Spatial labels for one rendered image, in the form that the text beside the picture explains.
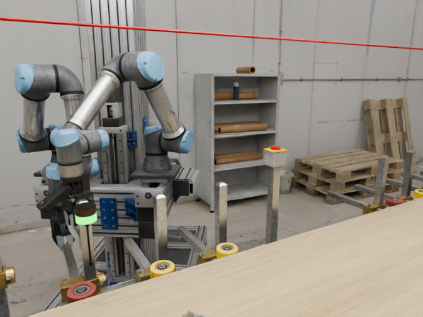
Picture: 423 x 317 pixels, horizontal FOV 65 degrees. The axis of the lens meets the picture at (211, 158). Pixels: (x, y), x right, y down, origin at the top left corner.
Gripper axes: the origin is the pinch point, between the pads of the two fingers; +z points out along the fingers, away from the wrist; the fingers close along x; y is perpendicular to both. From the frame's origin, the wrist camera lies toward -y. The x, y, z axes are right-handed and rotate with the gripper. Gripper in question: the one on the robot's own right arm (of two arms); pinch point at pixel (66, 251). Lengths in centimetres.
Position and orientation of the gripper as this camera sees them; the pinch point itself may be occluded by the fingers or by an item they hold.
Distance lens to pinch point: 151.2
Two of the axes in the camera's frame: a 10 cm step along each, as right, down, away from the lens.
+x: -8.7, 1.2, -4.8
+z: 0.0, 9.7, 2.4
